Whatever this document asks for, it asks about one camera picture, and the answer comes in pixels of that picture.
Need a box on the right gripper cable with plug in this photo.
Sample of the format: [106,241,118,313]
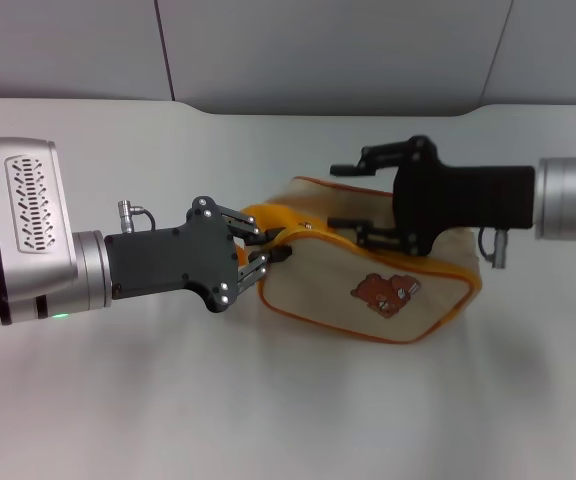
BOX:
[477,227,509,269]

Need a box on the beige orange-trimmed bear bag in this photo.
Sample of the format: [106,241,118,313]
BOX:
[241,174,482,346]

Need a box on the gripper cable with plug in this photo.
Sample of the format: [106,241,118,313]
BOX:
[477,227,509,269]
[116,199,157,232]

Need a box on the left gripper cable with plug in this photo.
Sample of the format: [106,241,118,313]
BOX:
[116,199,157,232]

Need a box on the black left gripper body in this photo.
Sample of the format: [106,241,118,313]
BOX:
[105,195,242,314]

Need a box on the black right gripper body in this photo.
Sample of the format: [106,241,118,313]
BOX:
[391,134,537,257]

